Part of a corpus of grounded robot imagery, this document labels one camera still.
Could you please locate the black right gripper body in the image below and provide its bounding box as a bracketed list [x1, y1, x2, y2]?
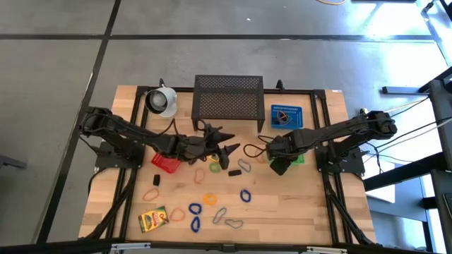
[267, 131, 304, 176]

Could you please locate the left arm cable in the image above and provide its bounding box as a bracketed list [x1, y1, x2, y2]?
[155, 118, 177, 138]

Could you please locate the silver aluminium bracket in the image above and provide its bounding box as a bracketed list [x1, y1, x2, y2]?
[109, 241, 152, 252]
[306, 246, 349, 254]

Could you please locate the red plastic basket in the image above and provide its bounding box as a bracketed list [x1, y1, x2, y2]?
[150, 151, 182, 174]

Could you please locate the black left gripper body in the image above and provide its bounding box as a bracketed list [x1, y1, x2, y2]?
[178, 123, 230, 170]

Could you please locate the crayon box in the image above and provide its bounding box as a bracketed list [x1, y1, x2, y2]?
[137, 205, 170, 234]

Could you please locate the green plastic basket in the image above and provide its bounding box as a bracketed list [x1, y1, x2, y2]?
[268, 140, 306, 166]

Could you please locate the black mesh riser shelf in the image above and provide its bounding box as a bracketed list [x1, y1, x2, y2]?
[191, 74, 266, 134]

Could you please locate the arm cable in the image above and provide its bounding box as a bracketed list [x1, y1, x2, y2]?
[242, 135, 273, 159]
[155, 118, 177, 138]

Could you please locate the blue plastic basket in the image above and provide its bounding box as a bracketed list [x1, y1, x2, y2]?
[270, 104, 304, 131]

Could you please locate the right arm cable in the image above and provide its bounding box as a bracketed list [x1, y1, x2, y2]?
[242, 135, 273, 159]

